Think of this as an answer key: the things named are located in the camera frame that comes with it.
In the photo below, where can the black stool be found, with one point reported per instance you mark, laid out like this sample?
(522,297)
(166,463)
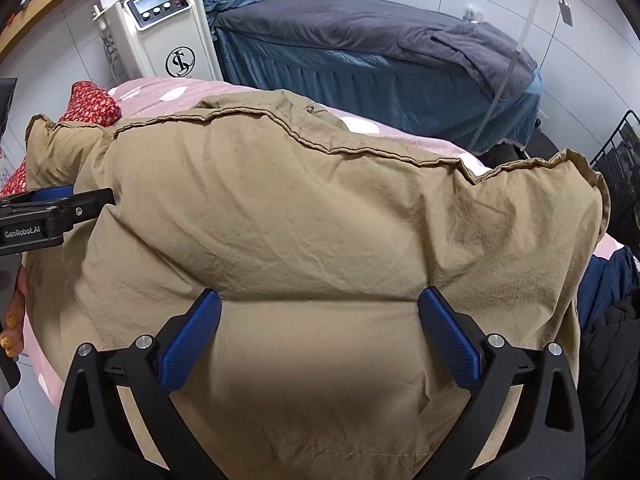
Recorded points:
(535,147)

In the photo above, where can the massage bed with blue skirt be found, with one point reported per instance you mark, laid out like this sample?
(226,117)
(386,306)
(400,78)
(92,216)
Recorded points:
(325,90)

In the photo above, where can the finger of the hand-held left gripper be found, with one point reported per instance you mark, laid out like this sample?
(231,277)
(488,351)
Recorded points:
(52,194)
(92,201)

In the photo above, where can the black garment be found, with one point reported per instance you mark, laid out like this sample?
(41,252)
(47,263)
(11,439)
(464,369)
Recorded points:
(610,375)

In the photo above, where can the black screen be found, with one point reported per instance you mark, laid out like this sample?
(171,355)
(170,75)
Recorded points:
(7,105)

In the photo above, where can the pink dotted bed sheet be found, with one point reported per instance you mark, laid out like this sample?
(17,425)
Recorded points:
(150,92)

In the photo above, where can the navy blue garment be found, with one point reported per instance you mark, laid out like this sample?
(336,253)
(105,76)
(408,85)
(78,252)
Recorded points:
(605,280)

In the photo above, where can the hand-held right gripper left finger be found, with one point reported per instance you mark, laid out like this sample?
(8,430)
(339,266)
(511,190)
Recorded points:
(192,340)

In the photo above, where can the person's left hand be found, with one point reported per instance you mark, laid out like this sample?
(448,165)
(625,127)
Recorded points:
(12,320)

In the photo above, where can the red patterned pillow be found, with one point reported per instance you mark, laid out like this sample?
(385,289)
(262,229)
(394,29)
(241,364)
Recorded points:
(90,102)

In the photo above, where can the dark grey blanket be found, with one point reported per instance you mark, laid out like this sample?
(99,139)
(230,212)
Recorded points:
(350,25)

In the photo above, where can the white beauty machine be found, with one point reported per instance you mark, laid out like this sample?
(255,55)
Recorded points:
(175,25)

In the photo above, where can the wooden wall shelf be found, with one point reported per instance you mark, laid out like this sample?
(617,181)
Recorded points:
(45,5)

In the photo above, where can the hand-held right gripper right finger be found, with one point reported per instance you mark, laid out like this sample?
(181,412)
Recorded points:
(447,340)

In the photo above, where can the tan coat with fur collar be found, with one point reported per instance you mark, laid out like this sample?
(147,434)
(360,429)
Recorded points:
(300,220)

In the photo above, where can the white gooseneck lamp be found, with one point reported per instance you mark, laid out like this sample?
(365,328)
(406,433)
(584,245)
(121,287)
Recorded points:
(566,12)

